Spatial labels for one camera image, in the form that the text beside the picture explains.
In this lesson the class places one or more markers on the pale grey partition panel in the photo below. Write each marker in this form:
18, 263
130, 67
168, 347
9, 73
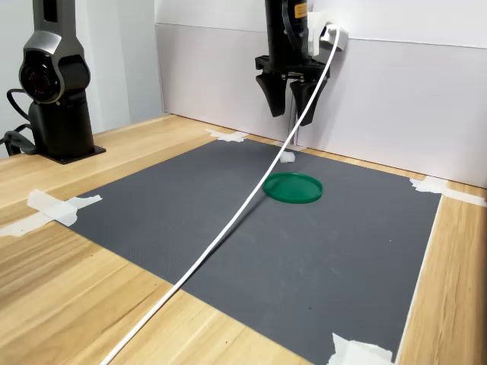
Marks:
399, 114

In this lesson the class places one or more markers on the white tape piece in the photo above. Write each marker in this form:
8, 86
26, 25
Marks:
228, 136
53, 209
357, 351
430, 185

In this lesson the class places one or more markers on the small white plastic terminal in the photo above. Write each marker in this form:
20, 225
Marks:
288, 157

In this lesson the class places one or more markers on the dark grey table mat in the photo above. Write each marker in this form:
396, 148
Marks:
304, 266

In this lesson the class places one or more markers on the white gripper camera box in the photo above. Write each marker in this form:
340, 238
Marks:
340, 40

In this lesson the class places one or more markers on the round green plastic lid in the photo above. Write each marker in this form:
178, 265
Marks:
295, 188

